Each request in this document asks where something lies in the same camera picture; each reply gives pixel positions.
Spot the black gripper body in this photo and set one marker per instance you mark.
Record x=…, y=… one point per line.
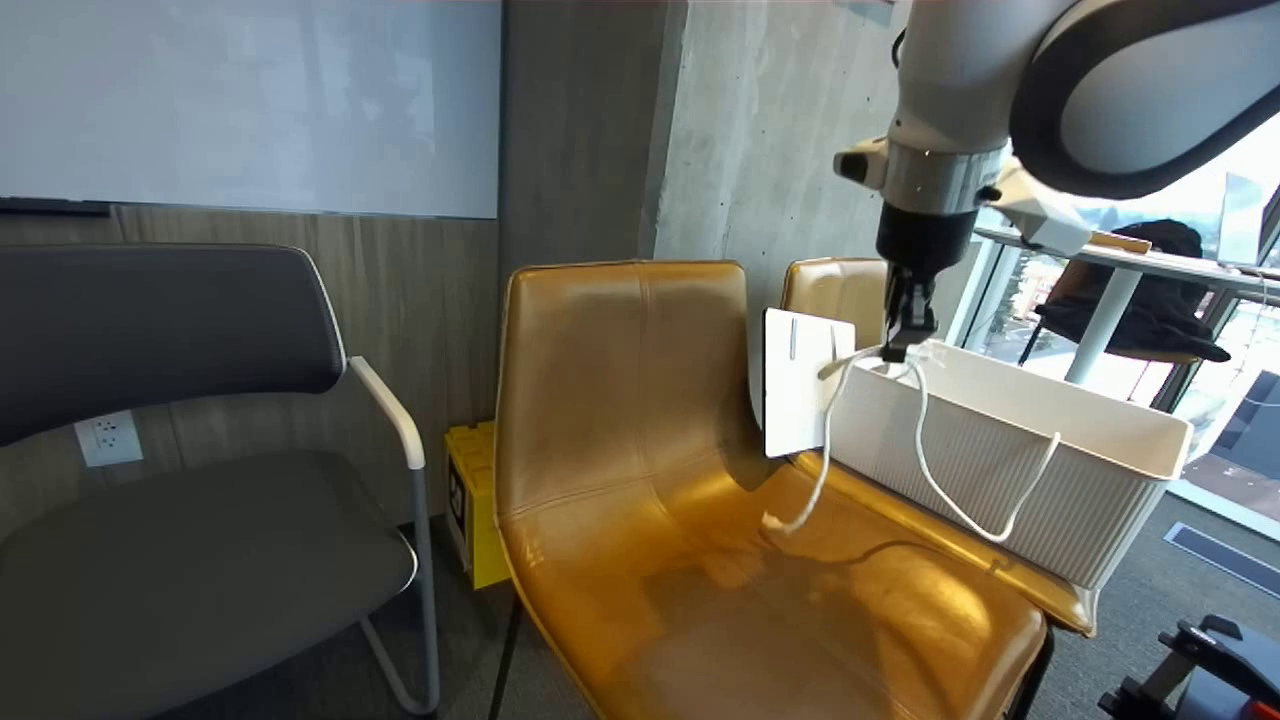
x=924, y=244

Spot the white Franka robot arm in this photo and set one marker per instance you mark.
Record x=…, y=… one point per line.
x=985, y=64

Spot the flat white basket lid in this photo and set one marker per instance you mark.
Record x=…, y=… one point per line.
x=792, y=387

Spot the white plastic basket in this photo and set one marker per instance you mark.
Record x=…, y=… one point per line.
x=985, y=466

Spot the small wooden block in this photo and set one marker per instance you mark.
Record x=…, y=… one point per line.
x=1118, y=242

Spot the white round table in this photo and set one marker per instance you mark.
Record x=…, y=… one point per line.
x=1122, y=306

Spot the black jacket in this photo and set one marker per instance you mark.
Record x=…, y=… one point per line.
x=1144, y=313

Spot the floor vent grille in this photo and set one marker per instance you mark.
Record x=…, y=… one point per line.
x=1220, y=555

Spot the black orange bar clamp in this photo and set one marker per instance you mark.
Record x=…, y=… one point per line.
x=1201, y=642
x=1144, y=703

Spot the yellow floor box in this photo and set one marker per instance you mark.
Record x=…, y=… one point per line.
x=475, y=506

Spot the grey office chair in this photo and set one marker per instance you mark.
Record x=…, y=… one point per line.
x=173, y=563

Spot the black whiteboard marker tray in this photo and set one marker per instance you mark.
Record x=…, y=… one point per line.
x=53, y=208

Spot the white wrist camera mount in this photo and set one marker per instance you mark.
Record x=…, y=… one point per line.
x=863, y=161

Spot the white wall outlet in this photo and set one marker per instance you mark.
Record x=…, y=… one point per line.
x=111, y=436

